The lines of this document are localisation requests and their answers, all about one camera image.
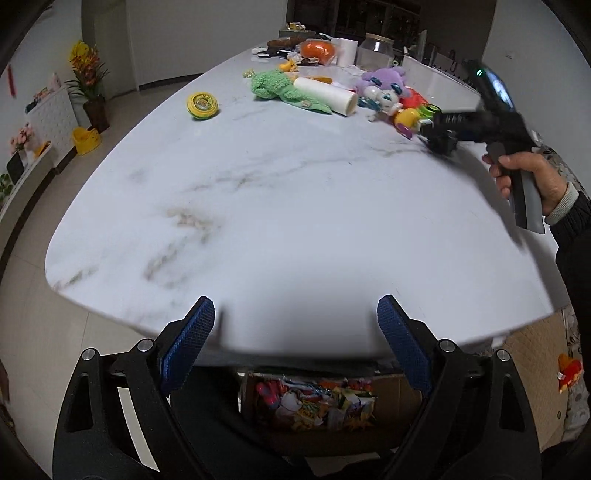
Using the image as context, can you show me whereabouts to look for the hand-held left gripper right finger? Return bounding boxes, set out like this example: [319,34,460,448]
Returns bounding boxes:
[376,294,541,480]

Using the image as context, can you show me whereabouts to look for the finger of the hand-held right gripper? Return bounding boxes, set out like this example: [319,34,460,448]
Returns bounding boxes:
[418,113,462,134]

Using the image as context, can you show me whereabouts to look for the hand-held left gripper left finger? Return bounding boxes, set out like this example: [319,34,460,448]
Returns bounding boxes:
[52,295,216,480]

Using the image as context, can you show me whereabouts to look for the black toy truck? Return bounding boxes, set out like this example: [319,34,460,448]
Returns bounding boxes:
[422,128,460,158]

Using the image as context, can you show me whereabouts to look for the yellow toy ball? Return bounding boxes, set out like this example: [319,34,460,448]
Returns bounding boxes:
[393,108,421,137]

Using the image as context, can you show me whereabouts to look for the white robot toy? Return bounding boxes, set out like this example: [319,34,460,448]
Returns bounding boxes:
[358,85,402,116]

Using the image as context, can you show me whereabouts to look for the purple plush toy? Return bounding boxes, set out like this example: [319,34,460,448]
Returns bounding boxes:
[355,67,409,100]

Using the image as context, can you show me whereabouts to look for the cardboard box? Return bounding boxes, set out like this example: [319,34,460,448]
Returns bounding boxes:
[238,369,423,437]

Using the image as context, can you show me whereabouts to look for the green knitted plush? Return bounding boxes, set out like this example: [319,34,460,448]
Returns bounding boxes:
[250,69,333,114]

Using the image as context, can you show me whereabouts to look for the yellow round spinner toy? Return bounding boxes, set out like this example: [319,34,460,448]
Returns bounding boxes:
[186,91,220,120]

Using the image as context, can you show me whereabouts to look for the person's right forearm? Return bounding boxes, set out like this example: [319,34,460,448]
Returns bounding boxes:
[542,181,591,324]

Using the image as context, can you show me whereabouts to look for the person's right hand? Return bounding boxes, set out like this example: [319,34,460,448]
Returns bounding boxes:
[481,151,572,215]

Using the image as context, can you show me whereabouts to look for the white storage box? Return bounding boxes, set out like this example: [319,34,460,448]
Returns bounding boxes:
[403,55,483,112]

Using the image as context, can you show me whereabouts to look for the white pegboard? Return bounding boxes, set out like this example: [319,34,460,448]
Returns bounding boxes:
[427,44,472,81]

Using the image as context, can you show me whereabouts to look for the clear glass jar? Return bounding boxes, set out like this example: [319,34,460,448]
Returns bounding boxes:
[358,33,395,70]

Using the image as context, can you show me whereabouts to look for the white paper towel roll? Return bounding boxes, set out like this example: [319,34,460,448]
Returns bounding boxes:
[337,38,360,68]

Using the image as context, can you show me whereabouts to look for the dark display cabinet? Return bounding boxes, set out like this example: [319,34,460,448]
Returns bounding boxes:
[286,0,423,51]

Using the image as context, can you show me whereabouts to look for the orange bag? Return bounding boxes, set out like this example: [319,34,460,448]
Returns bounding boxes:
[298,39,338,65]

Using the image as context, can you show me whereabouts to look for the red yellow plush toy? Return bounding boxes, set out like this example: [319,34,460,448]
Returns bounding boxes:
[557,353,583,394]

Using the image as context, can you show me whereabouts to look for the white television cabinet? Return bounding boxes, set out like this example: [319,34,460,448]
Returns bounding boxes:
[0,143,58,259]

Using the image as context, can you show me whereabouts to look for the yellow potty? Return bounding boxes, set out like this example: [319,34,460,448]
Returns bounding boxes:
[71,127,102,156]

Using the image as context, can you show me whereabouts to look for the white radiator cover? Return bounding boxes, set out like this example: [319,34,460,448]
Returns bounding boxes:
[25,85,77,171]

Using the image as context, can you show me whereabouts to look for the pink flowers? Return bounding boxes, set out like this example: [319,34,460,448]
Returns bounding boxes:
[10,124,37,155]

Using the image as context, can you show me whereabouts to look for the potted yellow flower plant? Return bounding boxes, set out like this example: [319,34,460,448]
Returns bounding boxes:
[65,41,112,134]

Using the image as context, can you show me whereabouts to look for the small boxes on cover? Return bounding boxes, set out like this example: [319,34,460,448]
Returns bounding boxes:
[25,71,63,114]

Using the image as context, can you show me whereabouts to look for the black picture frame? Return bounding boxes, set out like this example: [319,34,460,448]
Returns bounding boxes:
[6,150,26,181]

